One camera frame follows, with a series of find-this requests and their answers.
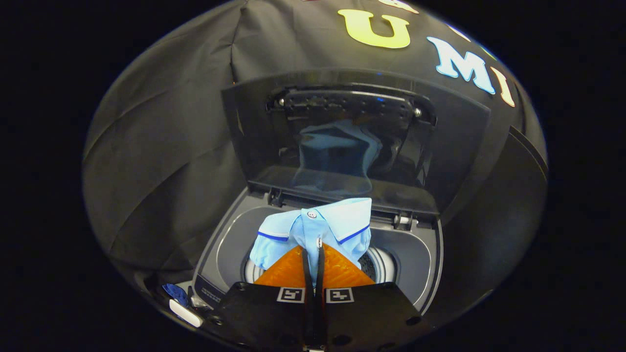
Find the black backdrop cloth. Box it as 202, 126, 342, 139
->
82, 0, 546, 294

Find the dark washing machine lid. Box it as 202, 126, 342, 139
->
221, 68, 492, 217

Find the light blue polo shirt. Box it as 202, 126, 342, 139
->
249, 198, 373, 275

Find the white plastic block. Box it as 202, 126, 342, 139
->
169, 298, 203, 328

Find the small blue cloth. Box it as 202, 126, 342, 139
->
162, 283, 189, 307

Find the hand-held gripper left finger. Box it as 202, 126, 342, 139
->
208, 244, 315, 351

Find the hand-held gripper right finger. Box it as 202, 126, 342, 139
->
315, 243, 432, 351

